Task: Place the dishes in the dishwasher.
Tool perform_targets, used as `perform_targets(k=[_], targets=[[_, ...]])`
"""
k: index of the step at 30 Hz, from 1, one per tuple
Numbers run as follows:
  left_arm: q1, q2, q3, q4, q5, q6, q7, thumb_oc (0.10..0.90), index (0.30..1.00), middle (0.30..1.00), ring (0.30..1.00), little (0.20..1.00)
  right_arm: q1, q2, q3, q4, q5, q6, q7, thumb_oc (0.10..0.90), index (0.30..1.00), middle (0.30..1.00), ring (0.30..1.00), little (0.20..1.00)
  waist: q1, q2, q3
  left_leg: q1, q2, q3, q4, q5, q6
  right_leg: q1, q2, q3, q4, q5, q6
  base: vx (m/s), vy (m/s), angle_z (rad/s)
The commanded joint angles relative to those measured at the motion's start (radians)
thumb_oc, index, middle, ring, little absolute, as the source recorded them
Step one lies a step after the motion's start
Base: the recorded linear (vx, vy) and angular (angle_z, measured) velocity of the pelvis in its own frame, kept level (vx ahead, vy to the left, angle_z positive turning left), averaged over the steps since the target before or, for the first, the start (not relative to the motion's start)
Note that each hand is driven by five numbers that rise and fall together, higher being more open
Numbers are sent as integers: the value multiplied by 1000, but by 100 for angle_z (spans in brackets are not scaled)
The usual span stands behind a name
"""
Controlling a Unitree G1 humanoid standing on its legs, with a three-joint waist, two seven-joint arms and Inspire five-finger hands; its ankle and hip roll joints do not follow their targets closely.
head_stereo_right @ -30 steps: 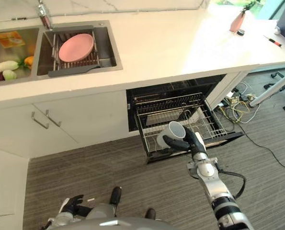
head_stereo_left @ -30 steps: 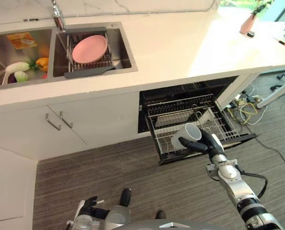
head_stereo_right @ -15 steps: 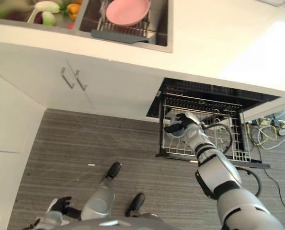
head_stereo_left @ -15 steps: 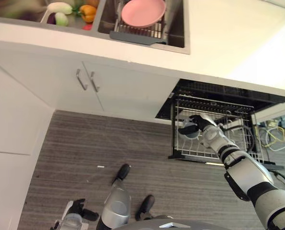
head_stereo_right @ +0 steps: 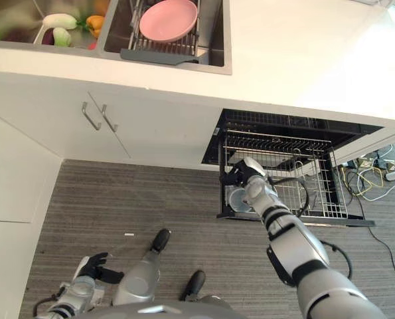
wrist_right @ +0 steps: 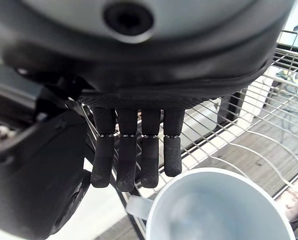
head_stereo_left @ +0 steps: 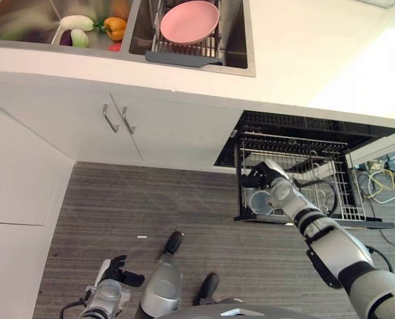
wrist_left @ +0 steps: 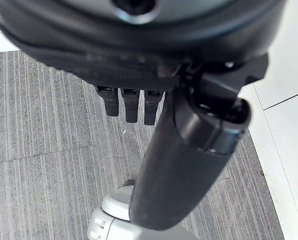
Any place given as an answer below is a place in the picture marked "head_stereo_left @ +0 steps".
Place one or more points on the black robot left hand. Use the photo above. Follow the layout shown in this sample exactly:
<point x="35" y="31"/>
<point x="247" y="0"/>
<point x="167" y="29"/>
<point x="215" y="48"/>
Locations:
<point x="106" y="270"/>

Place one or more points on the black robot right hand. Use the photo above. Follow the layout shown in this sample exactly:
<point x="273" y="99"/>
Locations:
<point x="275" y="169"/>

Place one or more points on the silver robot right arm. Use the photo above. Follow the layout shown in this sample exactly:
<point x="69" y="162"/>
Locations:
<point x="336" y="252"/>

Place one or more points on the black dishwasher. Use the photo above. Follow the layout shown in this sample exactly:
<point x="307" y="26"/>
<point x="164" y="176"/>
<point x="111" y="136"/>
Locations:
<point x="316" y="126"/>

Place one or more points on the clear plastic bowl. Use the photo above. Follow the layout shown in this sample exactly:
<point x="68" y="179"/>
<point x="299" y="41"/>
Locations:
<point x="260" y="202"/>

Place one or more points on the small white floor scrap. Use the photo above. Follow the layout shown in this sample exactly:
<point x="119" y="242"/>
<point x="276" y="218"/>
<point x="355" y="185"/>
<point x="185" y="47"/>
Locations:
<point x="141" y="237"/>

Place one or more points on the silver robot left leg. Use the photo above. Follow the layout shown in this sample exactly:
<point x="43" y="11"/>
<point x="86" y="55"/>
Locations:
<point x="162" y="285"/>

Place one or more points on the dark robot left foot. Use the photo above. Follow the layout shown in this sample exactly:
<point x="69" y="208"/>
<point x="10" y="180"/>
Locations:
<point x="173" y="242"/>

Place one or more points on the dark robot foot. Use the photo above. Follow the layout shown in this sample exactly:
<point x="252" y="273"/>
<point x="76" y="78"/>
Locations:
<point x="208" y="287"/>
<point x="173" y="242"/>

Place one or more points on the dark robot right foot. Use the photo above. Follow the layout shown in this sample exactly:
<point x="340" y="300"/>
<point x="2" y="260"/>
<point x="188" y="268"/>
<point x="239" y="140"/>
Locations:
<point x="208" y="287"/>

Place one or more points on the white cabinet door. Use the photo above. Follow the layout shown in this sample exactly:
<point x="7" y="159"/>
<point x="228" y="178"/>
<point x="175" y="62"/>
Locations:
<point x="57" y="123"/>
<point x="177" y="133"/>

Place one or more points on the white side cabinet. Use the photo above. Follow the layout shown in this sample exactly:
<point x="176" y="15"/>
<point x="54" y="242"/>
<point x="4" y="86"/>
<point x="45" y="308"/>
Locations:
<point x="18" y="206"/>

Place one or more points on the grey robot torso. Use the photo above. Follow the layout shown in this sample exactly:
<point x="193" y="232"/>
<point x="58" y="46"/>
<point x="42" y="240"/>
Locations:
<point x="233" y="310"/>

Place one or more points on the stainless steel double sink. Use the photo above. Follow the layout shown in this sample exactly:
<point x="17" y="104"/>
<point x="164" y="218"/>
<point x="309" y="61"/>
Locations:
<point x="240" y="40"/>

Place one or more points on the metal sink drying rack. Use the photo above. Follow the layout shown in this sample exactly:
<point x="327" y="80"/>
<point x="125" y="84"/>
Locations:
<point x="184" y="60"/>

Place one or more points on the pink plate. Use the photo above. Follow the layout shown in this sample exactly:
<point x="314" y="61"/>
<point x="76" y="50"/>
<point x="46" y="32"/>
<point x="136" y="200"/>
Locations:
<point x="189" y="23"/>

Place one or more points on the red toy vegetable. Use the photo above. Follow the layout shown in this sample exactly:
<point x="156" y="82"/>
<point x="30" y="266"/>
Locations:
<point x="115" y="47"/>

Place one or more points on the orange toy bell pepper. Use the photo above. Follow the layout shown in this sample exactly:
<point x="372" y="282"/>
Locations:
<point x="115" y="28"/>

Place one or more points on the green toy leaf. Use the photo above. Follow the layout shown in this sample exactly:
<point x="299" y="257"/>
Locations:
<point x="99" y="26"/>

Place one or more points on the purple and white toy eggplant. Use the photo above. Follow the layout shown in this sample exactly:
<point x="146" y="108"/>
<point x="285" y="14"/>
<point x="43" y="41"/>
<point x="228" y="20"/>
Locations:
<point x="76" y="38"/>

